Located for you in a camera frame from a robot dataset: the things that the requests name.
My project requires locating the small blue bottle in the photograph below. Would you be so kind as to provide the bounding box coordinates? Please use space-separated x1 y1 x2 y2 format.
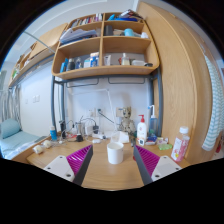
50 126 57 141

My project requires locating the black metal desk frame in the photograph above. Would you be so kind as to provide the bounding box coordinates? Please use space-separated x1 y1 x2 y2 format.
51 68 164 134

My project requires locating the clear bottle pink label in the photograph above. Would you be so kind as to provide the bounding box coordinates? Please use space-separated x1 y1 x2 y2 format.
171 126 190 162

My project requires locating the white power strip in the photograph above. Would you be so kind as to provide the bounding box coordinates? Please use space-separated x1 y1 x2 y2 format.
92 133 107 139

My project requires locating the green small box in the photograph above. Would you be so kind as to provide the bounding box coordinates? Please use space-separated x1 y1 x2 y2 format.
158 144 172 150

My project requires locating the white pump bottle red top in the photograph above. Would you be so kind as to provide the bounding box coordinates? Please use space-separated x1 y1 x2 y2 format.
137 115 147 140

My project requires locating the white cylindrical cup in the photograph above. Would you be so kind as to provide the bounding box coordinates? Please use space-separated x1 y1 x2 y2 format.
107 142 124 164

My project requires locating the clear spray bottle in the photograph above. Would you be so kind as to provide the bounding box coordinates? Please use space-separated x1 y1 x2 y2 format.
148 105 158 136

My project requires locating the white tissue box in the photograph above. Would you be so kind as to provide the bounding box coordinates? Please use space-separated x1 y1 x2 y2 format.
111 131 129 143

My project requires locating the bed with teal bedding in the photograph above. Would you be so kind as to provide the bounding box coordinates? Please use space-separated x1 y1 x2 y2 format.
0 121 44 159

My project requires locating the teal pillow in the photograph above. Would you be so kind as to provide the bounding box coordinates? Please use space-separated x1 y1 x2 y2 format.
1 119 20 139

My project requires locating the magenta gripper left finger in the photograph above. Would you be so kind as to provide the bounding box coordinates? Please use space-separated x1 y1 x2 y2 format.
43 144 94 187

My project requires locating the striped hanging towel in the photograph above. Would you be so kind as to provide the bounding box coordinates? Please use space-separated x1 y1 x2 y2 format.
202 57 224 151

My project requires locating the Groot figurine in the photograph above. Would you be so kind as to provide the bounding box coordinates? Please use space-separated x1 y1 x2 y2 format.
119 107 136 134

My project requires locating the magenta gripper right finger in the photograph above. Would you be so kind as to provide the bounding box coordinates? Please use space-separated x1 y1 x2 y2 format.
133 144 183 186

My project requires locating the white tape roll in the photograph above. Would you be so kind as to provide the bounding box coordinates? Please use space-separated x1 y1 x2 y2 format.
43 140 52 148
33 145 43 154

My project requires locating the wooden wall shelf unit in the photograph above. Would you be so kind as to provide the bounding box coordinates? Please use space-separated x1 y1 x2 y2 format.
52 13 160 80

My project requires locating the white desk lamp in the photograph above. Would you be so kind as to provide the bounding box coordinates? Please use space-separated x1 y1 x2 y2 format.
71 88 116 132

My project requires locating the wooden wardrobe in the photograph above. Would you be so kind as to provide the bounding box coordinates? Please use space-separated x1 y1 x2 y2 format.
138 2 213 164

